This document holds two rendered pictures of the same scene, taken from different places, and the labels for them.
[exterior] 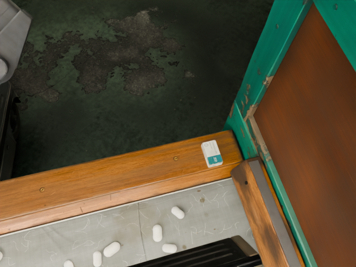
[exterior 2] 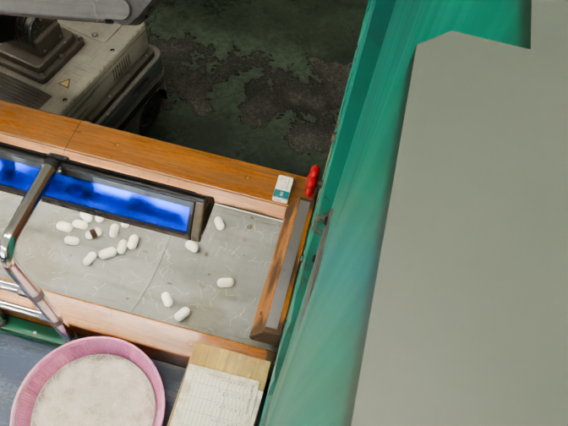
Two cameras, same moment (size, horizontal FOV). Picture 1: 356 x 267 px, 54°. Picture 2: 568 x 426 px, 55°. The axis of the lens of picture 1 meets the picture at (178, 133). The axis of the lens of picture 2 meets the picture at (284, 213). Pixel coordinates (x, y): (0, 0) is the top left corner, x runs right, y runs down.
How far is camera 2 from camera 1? 56 cm
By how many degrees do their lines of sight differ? 14
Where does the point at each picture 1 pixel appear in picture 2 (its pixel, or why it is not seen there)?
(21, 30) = not seen: outside the picture
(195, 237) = (221, 252)
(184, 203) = (232, 221)
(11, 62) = (135, 11)
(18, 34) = not seen: outside the picture
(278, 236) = (281, 269)
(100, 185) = (166, 166)
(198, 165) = (264, 193)
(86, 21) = (286, 49)
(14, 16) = not seen: outside the picture
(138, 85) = (302, 140)
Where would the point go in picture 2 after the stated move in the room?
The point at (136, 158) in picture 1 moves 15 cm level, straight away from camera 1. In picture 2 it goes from (212, 160) to (237, 114)
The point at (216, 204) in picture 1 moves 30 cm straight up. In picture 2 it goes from (259, 237) to (268, 156)
